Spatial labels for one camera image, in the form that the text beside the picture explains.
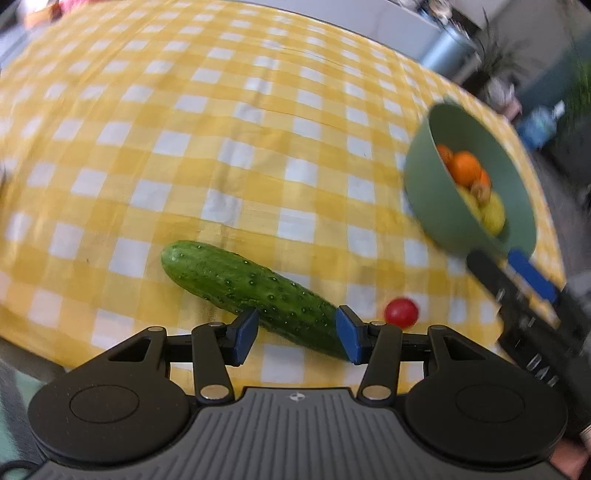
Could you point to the red cherry tomato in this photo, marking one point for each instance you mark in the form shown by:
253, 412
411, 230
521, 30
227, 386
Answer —
400, 312

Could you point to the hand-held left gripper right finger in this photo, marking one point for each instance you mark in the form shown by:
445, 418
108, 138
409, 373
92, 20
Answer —
347, 333

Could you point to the yellow lemon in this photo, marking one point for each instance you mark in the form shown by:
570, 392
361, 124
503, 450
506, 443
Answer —
494, 214
468, 201

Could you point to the tall potted plant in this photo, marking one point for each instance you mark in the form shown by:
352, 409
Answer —
496, 50

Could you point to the white plastic bag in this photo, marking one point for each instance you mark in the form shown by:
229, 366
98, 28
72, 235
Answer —
503, 94

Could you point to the green cucumber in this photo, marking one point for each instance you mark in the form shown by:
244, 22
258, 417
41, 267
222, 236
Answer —
249, 286

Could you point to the yellow checked tablecloth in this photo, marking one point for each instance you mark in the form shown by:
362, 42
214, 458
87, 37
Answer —
184, 138

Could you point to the pink bag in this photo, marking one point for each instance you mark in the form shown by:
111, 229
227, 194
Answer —
74, 3

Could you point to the green bowl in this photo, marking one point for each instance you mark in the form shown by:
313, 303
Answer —
443, 217

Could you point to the person's right hand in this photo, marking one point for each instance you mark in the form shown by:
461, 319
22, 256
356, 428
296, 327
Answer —
572, 466

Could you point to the green rug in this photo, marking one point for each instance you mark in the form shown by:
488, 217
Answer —
18, 415

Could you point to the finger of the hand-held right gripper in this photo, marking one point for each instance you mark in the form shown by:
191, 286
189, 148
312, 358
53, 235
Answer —
531, 274
489, 274

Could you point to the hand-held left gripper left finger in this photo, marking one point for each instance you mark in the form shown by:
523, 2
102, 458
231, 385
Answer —
244, 334

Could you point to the grey trash can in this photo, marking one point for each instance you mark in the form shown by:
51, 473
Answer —
445, 48

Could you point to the blue water jug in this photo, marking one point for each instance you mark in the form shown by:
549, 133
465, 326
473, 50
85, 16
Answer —
540, 124

